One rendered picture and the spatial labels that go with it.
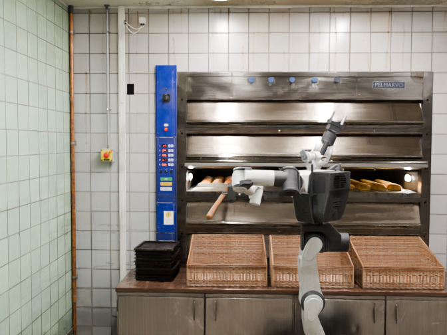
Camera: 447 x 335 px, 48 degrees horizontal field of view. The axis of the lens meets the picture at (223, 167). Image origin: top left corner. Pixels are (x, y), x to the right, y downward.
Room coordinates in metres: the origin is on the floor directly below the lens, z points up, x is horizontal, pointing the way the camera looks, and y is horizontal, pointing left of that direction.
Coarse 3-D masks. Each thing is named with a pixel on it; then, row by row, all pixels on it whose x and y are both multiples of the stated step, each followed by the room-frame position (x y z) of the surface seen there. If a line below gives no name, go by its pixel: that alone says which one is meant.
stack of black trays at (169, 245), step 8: (136, 248) 3.49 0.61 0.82; (144, 248) 3.49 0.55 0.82; (152, 248) 3.55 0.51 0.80; (160, 248) 3.55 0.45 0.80; (168, 248) 3.55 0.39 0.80; (176, 248) 3.60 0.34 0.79; (136, 256) 3.50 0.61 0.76; (144, 256) 3.49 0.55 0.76; (152, 256) 3.48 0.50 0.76; (160, 256) 3.48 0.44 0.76; (168, 256) 3.46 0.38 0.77; (176, 256) 3.65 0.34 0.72; (136, 264) 3.49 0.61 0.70; (144, 264) 3.48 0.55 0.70; (152, 264) 3.48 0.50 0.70; (160, 264) 3.47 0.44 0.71; (168, 264) 3.47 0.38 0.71; (176, 264) 3.60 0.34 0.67; (136, 272) 3.49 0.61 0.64; (144, 272) 3.48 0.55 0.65; (152, 272) 3.47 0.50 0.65; (160, 272) 3.47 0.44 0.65; (168, 272) 3.47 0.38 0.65; (176, 272) 3.62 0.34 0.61; (144, 280) 3.49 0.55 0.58; (152, 280) 3.48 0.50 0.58; (160, 280) 3.48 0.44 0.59; (168, 280) 3.47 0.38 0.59
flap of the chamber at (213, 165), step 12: (216, 168) 3.90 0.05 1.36; (228, 168) 3.89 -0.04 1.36; (252, 168) 3.87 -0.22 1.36; (264, 168) 3.86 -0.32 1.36; (276, 168) 3.85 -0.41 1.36; (300, 168) 3.83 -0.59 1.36; (324, 168) 3.81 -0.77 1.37; (348, 168) 3.79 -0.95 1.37; (360, 168) 3.78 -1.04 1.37; (372, 168) 3.77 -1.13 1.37; (384, 168) 3.77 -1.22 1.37; (396, 168) 3.76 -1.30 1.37; (408, 168) 3.75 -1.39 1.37; (420, 168) 3.74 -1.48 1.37
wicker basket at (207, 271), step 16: (192, 240) 3.73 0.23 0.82; (208, 240) 3.82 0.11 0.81; (224, 240) 3.81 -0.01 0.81; (240, 240) 3.81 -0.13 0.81; (256, 240) 3.81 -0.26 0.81; (192, 256) 3.74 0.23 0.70; (208, 256) 3.78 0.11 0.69; (224, 256) 3.78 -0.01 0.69; (240, 256) 3.78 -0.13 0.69; (256, 256) 3.77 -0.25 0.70; (192, 272) 3.37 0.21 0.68; (208, 272) 3.36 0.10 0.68; (224, 272) 3.36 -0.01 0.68; (240, 272) 3.36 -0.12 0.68; (256, 272) 3.71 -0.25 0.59
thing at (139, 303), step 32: (128, 288) 3.33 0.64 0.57; (160, 288) 3.32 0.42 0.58; (192, 288) 3.31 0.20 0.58; (224, 288) 3.31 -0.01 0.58; (256, 288) 3.32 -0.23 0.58; (288, 288) 3.32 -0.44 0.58; (352, 288) 3.33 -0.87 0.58; (128, 320) 3.33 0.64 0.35; (160, 320) 3.33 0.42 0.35; (192, 320) 3.32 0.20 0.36; (224, 320) 3.31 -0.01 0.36; (256, 320) 3.30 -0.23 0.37; (288, 320) 3.30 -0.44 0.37; (320, 320) 3.29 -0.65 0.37; (352, 320) 3.28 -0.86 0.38; (384, 320) 3.30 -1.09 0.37; (416, 320) 3.27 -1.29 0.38
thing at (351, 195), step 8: (192, 192) 3.86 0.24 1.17; (200, 192) 3.86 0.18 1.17; (208, 192) 3.86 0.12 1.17; (216, 192) 3.86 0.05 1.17; (264, 192) 3.84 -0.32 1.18; (272, 192) 3.84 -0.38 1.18; (280, 192) 3.84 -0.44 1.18; (352, 192) 3.85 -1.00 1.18; (360, 192) 3.85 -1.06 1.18; (368, 192) 3.86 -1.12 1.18; (376, 192) 3.86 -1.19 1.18; (384, 192) 3.86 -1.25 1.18; (392, 192) 3.86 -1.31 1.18
